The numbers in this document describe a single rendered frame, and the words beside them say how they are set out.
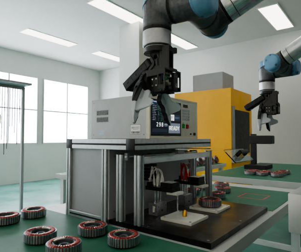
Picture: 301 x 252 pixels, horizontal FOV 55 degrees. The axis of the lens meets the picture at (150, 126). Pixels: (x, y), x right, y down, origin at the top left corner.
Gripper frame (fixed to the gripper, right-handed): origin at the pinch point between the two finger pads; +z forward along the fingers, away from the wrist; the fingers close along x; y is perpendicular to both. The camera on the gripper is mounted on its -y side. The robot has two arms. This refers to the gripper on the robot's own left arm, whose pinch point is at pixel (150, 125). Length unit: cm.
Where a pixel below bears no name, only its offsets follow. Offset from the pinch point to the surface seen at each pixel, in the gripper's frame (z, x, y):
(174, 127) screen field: -2, 60, -34
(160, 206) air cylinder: 34, 47, -33
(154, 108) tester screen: -10, 43, -33
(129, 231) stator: 37.0, 17.8, -24.6
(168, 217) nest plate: 37, 42, -25
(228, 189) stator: 38, 124, -35
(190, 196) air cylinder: 34, 74, -33
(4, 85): -73, 132, -381
